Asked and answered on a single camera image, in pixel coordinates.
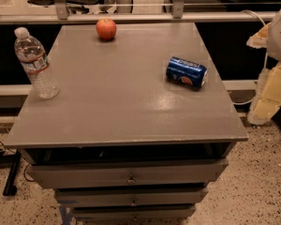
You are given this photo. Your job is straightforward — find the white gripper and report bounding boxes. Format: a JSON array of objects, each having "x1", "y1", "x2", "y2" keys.
[{"x1": 246, "y1": 9, "x2": 281, "y2": 126}]

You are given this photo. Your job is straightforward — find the clear plastic water bottle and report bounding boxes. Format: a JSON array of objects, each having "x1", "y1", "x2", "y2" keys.
[{"x1": 14, "y1": 27, "x2": 60, "y2": 99}]

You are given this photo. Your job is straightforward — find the blue Pepsi can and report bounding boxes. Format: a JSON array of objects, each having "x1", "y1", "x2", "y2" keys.
[{"x1": 166, "y1": 56, "x2": 208, "y2": 88}]

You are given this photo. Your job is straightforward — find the middle grey drawer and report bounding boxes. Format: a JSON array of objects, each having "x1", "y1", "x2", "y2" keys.
[{"x1": 55, "y1": 187, "x2": 208, "y2": 207}]

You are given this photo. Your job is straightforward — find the grey drawer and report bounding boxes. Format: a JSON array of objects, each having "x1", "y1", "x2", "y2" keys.
[
  {"x1": 55, "y1": 187, "x2": 208, "y2": 207},
  {"x1": 73, "y1": 204, "x2": 196, "y2": 221},
  {"x1": 27, "y1": 158, "x2": 229, "y2": 188}
]

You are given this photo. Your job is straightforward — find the red apple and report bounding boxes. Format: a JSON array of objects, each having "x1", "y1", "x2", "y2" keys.
[{"x1": 96, "y1": 19, "x2": 117, "y2": 40}]

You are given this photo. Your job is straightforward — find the grey drawer cabinet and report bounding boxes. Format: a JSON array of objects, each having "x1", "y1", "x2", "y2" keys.
[{"x1": 4, "y1": 22, "x2": 249, "y2": 225}]

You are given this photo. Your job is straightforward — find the bottom grey drawer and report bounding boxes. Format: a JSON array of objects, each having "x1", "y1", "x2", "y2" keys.
[{"x1": 73, "y1": 204, "x2": 196, "y2": 221}]

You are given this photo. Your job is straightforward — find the top grey drawer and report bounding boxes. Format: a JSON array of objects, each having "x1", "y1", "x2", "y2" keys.
[{"x1": 27, "y1": 158, "x2": 229, "y2": 188}]

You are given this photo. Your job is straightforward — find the black stand leg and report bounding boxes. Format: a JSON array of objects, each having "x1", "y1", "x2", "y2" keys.
[{"x1": 3, "y1": 151, "x2": 21, "y2": 197}]

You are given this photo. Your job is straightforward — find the white cable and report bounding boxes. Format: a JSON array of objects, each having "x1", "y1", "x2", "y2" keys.
[{"x1": 232, "y1": 9, "x2": 270, "y2": 106}]

